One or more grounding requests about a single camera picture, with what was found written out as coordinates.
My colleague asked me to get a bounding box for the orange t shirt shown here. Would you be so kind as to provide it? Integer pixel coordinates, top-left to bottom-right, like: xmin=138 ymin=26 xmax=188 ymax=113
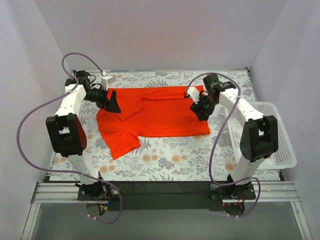
xmin=96 ymin=86 xmax=210 ymax=160

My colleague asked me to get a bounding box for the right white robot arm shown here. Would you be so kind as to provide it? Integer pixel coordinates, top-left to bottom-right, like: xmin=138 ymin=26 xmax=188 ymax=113
xmin=184 ymin=72 xmax=279 ymax=199

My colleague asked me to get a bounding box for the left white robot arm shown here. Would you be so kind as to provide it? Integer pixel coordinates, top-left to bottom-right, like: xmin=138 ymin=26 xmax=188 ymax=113
xmin=45 ymin=70 xmax=121 ymax=200

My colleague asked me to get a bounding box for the white plastic basket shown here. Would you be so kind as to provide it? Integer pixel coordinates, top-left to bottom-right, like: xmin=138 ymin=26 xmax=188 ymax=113
xmin=228 ymin=101 xmax=298 ymax=171

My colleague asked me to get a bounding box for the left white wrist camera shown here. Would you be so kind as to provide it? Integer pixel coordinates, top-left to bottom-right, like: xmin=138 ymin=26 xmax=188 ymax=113
xmin=100 ymin=75 xmax=116 ymax=91

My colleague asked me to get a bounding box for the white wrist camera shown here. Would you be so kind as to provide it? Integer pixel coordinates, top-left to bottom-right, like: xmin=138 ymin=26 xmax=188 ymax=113
xmin=100 ymin=75 xmax=116 ymax=91
xmin=184 ymin=86 xmax=200 ymax=104

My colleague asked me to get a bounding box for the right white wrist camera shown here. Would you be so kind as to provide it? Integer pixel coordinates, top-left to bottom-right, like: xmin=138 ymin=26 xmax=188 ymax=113
xmin=184 ymin=86 xmax=200 ymax=104

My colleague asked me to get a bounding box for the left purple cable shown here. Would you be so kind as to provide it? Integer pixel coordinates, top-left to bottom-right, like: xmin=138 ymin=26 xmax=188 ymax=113
xmin=16 ymin=52 xmax=123 ymax=224

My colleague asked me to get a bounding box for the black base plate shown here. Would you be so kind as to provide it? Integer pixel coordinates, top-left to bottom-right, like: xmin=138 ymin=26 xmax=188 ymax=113
xmin=76 ymin=181 xmax=256 ymax=211

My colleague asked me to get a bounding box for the aluminium frame rail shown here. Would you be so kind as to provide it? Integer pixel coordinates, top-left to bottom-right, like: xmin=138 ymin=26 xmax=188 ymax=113
xmin=31 ymin=181 xmax=301 ymax=204

